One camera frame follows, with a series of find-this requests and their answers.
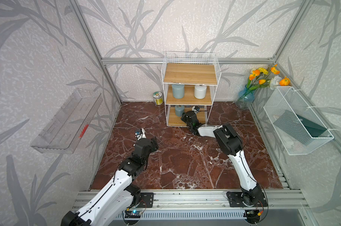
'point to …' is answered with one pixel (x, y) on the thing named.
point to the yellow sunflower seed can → (158, 98)
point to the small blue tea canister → (179, 110)
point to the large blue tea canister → (178, 91)
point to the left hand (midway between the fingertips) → (152, 138)
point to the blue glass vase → (245, 98)
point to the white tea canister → (200, 91)
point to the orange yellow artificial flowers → (261, 77)
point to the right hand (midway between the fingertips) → (182, 112)
